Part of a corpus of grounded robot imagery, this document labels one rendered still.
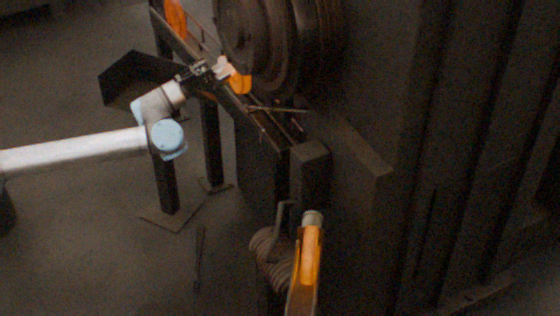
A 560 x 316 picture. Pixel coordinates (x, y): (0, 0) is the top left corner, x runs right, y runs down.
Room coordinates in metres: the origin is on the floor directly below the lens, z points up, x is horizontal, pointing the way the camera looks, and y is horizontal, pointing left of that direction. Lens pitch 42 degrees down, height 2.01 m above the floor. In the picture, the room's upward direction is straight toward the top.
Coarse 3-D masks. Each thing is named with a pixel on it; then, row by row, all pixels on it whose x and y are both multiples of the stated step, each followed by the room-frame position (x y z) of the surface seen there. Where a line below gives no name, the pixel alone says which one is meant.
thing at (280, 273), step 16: (256, 240) 1.28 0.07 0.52; (288, 240) 1.27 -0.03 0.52; (256, 256) 1.24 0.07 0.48; (272, 256) 1.21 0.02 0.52; (288, 256) 1.20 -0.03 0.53; (256, 272) 1.27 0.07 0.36; (272, 272) 1.16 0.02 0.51; (288, 272) 1.14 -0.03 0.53; (272, 288) 1.14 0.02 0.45; (288, 288) 1.12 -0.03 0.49; (272, 304) 1.22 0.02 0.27
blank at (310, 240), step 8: (304, 232) 1.08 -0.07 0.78; (312, 232) 1.08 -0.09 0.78; (304, 240) 1.05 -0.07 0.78; (312, 240) 1.05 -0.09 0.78; (304, 248) 1.03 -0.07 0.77; (312, 248) 1.03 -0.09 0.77; (304, 256) 1.01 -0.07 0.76; (312, 256) 1.01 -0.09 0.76; (304, 264) 1.00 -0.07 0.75; (312, 264) 1.00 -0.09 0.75; (304, 272) 0.99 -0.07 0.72; (312, 272) 0.99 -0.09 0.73; (304, 280) 0.99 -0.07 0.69; (312, 280) 0.99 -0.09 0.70
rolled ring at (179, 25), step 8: (168, 0) 2.40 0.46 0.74; (176, 0) 2.38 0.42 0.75; (168, 8) 2.43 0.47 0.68; (176, 8) 2.34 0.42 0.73; (168, 16) 2.43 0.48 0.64; (176, 16) 2.32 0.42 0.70; (184, 16) 2.32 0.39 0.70; (168, 24) 2.44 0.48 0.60; (176, 24) 2.42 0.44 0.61; (184, 24) 2.31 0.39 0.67; (176, 32) 2.35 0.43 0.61; (184, 32) 2.31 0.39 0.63
